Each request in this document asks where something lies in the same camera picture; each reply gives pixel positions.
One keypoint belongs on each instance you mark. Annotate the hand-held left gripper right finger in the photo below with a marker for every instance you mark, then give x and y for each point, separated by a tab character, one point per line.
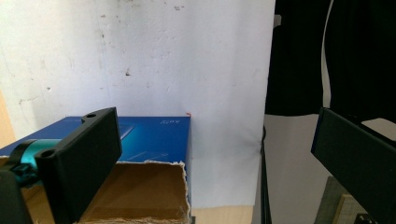
358	158

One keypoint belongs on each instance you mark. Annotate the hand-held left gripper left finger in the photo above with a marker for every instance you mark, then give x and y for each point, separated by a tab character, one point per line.
79	161

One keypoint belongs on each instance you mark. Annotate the blue cardboard box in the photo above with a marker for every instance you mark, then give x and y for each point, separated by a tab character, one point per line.
155	140

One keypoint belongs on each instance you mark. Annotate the black metal stand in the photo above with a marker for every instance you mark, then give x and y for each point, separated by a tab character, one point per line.
265	180

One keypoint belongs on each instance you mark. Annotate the white paper sheet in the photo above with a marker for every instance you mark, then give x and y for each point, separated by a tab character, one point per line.
174	56

